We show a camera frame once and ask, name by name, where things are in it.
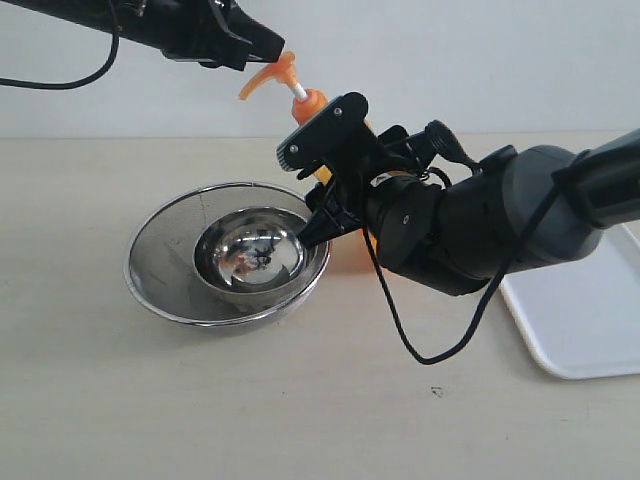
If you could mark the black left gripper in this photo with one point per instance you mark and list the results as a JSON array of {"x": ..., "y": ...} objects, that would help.
[{"x": 211, "y": 33}]

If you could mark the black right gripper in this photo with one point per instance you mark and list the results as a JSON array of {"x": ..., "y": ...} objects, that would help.
[{"x": 343, "y": 180}]

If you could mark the orange pump soap bottle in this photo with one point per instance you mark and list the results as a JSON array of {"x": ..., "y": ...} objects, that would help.
[{"x": 306, "y": 102}]

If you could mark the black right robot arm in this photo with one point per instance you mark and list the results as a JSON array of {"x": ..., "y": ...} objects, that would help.
[{"x": 445, "y": 221}]

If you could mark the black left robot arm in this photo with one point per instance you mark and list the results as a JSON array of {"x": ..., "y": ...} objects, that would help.
[{"x": 131, "y": 17}]

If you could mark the small steel inner bowl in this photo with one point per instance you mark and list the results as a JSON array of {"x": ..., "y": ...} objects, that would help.
[{"x": 253, "y": 256}]

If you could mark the steel mesh strainer basket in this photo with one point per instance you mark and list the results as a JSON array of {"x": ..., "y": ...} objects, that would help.
[{"x": 159, "y": 268}]

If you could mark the white rectangular plastic tray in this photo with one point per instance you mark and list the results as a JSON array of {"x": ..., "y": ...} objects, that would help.
[{"x": 580, "y": 320}]

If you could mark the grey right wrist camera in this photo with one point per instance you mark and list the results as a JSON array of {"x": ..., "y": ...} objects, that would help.
[{"x": 313, "y": 141}]

